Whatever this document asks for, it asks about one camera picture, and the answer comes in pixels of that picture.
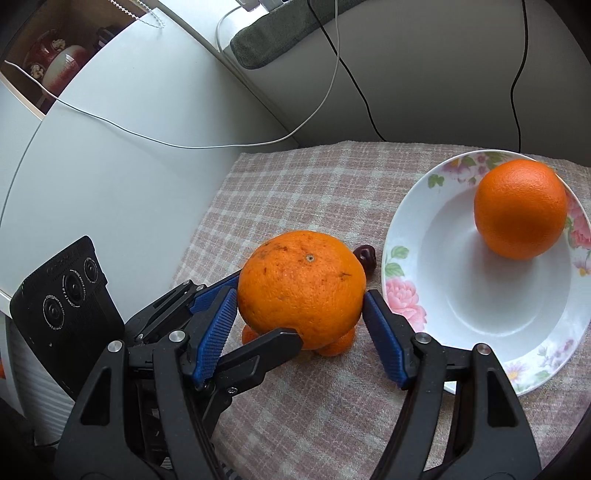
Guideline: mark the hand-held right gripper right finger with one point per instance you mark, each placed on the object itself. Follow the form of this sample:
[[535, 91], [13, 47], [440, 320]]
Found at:
[[385, 341]]

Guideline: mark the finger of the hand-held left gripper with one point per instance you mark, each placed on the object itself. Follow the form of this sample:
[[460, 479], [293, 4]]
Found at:
[[268, 350], [207, 299]]

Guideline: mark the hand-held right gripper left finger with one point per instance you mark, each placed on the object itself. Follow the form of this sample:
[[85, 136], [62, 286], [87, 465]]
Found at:
[[214, 332]]

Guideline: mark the small light orange mandarin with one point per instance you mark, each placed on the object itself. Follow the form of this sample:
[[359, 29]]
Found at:
[[250, 335]]

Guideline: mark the deep orange mandarin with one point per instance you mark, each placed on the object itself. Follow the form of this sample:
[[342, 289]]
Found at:
[[339, 347]]

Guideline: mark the large speckled orange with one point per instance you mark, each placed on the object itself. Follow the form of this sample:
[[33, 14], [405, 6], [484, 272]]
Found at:
[[300, 286]]

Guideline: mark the dark red cherry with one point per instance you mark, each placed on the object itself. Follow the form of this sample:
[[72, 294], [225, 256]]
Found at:
[[365, 257]]

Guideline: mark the white floral plate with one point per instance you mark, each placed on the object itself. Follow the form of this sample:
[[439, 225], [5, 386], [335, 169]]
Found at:
[[485, 300]]

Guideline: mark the white ribbed panel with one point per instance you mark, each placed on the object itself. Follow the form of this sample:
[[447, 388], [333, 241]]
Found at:
[[37, 406]]

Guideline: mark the white cabinet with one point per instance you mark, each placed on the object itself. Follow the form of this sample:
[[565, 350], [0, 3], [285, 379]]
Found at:
[[115, 161]]

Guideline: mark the smooth round orange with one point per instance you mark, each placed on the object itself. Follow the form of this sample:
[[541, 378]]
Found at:
[[521, 207]]

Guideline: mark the white and red ceramic jar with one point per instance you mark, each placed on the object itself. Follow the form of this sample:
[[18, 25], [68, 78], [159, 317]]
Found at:
[[67, 69]]

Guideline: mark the grey-green sill cloth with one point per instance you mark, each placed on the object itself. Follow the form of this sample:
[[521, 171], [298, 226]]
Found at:
[[263, 44]]

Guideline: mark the red patterned ceramic jar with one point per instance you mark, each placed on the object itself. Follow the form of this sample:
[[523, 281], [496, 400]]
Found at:
[[41, 48]]

